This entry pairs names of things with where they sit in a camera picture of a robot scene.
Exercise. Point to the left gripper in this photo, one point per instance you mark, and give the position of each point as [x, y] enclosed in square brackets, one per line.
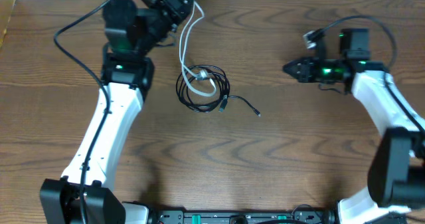
[169, 6]

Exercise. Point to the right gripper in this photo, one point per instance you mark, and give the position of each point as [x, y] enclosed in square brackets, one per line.
[305, 74]

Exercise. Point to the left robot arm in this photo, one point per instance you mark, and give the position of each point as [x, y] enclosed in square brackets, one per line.
[84, 192]

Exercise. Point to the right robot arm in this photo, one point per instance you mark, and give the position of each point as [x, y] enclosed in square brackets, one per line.
[394, 187]

